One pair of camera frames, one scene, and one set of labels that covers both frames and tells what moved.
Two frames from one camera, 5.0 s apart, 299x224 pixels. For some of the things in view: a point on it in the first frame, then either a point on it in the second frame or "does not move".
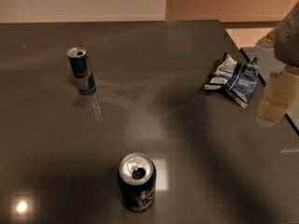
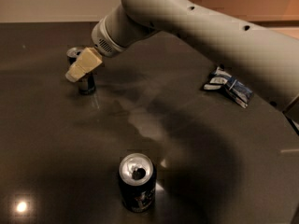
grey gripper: (288, 44) -> (103, 40)
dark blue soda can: (137, 178) does not move
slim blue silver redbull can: (78, 63) does not move
